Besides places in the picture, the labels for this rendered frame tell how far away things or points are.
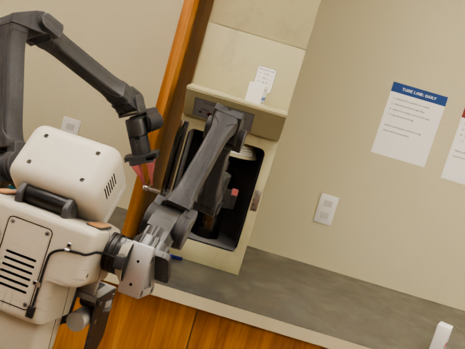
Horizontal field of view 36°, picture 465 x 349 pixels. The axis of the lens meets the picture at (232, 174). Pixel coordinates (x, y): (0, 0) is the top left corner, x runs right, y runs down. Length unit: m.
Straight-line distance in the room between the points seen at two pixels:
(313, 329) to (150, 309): 0.49
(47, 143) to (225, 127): 0.46
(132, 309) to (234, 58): 0.84
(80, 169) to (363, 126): 1.48
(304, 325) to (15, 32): 1.15
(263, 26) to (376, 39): 0.59
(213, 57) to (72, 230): 1.02
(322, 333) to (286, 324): 0.11
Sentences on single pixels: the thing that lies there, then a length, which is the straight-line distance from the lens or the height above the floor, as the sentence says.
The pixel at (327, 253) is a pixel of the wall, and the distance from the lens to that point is 2.87.
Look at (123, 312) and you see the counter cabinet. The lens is 2.25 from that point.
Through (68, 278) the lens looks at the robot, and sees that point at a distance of 1.50.
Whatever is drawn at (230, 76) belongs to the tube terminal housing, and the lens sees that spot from 2.34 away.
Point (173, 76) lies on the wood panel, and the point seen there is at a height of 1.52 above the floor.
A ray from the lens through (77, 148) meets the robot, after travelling 1.57.
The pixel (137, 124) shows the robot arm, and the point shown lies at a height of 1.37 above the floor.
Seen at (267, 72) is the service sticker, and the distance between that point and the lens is 2.33.
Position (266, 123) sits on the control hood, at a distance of 2.27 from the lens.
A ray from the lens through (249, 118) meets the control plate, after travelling 2.27.
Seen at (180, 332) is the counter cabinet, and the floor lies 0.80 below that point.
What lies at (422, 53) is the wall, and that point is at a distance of 2.81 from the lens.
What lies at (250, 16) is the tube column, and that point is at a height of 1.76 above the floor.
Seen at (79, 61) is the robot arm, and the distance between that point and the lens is 2.00.
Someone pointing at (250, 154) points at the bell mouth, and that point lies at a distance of 2.41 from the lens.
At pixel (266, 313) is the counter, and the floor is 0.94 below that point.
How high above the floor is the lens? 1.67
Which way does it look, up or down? 10 degrees down
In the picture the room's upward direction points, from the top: 16 degrees clockwise
